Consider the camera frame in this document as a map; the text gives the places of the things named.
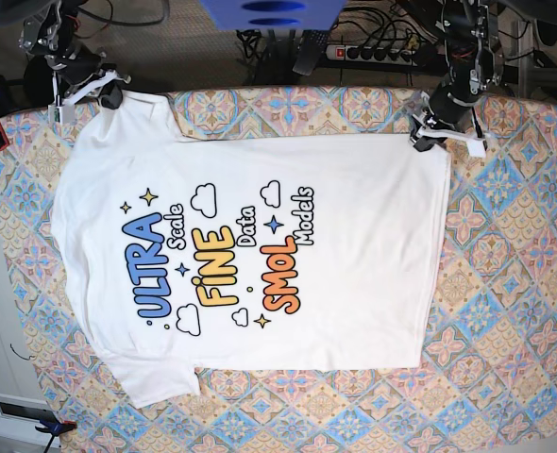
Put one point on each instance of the black power strip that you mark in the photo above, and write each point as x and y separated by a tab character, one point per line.
371	54

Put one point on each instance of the blue orange clamp lower left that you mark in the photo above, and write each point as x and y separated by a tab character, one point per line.
52	427

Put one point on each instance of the black round stool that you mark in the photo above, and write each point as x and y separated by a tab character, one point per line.
38	85

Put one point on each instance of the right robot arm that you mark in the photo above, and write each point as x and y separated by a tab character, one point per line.
53	31

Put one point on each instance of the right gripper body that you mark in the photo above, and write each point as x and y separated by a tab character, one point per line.
68	76

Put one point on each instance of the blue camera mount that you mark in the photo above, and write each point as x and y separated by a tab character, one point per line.
273	14

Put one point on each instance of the white printed T-shirt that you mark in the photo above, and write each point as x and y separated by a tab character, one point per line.
306	253

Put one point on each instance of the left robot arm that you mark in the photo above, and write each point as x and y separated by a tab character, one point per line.
474	60

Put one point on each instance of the white wall socket box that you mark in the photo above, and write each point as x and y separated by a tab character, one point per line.
19	417

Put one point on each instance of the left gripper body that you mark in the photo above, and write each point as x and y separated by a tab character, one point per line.
446	110

